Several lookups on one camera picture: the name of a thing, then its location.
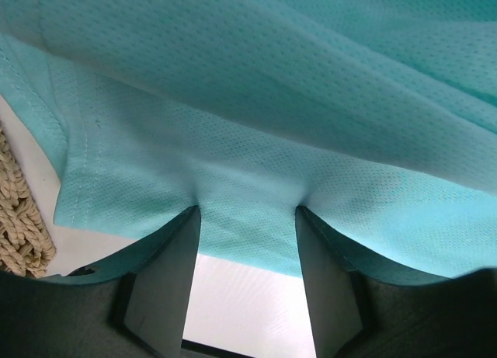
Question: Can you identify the wicker laundry basket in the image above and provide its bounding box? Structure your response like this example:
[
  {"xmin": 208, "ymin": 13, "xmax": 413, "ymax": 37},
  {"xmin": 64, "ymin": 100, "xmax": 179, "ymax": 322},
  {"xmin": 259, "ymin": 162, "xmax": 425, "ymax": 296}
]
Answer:
[{"xmin": 1, "ymin": 134, "xmax": 56, "ymax": 279}]

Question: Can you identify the teal t shirt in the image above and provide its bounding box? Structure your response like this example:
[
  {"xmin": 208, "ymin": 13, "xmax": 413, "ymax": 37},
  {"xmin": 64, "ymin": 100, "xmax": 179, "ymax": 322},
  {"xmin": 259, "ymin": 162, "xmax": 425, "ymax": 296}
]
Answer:
[{"xmin": 1, "ymin": 0, "xmax": 496, "ymax": 276}]

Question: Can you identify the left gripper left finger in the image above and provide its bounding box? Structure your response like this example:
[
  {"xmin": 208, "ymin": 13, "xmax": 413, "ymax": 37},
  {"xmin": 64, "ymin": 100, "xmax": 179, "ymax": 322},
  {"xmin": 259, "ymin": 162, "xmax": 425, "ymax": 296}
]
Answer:
[{"xmin": 1, "ymin": 207, "xmax": 201, "ymax": 357}]

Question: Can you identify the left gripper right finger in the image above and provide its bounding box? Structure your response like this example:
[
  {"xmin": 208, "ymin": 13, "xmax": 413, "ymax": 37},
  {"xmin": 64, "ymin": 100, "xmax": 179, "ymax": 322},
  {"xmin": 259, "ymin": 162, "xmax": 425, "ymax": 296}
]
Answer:
[{"xmin": 295, "ymin": 206, "xmax": 496, "ymax": 357}]

